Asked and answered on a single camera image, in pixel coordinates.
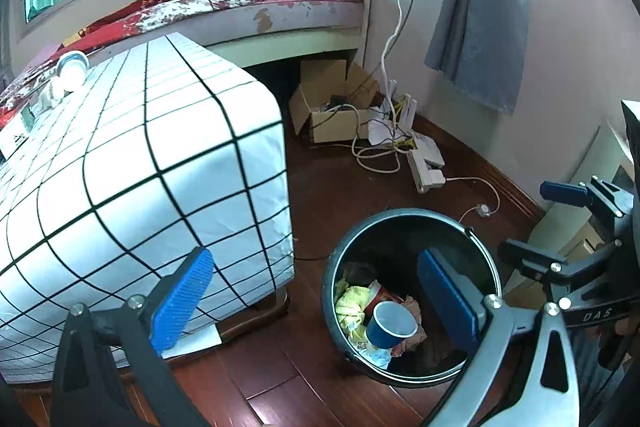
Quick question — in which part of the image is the green white milk carton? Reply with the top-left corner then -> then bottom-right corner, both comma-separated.
0,104 -> 36,160

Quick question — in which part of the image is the black trash bin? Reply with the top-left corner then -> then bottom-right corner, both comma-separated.
320,208 -> 502,389

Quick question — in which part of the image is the yellow green trash wrapper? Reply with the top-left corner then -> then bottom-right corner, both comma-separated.
335,286 -> 370,348

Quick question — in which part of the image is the beige bedside cabinet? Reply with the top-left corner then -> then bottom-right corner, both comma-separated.
503,124 -> 634,309

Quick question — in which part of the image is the blue paper cup in bin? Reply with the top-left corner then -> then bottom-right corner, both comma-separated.
366,301 -> 418,349

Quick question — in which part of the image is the white grid tablecloth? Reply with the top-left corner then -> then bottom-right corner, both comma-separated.
1,34 -> 294,384

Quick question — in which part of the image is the white power strip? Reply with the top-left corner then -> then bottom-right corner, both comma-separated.
407,150 -> 446,194

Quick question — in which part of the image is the grey hanging cloth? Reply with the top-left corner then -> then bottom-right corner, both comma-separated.
425,0 -> 529,115

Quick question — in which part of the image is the white wifi router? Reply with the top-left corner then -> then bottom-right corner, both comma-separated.
367,79 -> 416,147

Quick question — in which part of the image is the cardboard box under bed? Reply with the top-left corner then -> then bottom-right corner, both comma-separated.
288,60 -> 378,144

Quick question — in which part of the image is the blue white paper cup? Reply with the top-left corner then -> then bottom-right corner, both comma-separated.
56,51 -> 90,92

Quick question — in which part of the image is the floral bed mattress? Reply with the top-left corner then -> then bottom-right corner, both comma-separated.
1,0 -> 366,119

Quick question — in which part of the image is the white inline switch cable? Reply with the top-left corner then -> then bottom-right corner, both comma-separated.
444,174 -> 502,226

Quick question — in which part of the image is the white hanging cable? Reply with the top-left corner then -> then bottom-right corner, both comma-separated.
349,0 -> 404,176

